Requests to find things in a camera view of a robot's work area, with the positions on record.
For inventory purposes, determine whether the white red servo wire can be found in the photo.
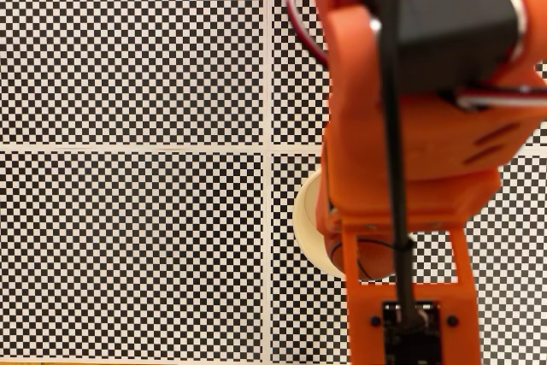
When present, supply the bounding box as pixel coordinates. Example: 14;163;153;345
454;85;547;110
285;0;331;66

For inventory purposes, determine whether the cream paper cup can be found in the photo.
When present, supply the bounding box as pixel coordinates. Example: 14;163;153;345
292;170;348;280

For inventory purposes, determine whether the black camera cable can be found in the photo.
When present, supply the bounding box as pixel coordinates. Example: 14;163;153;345
378;0;419;334

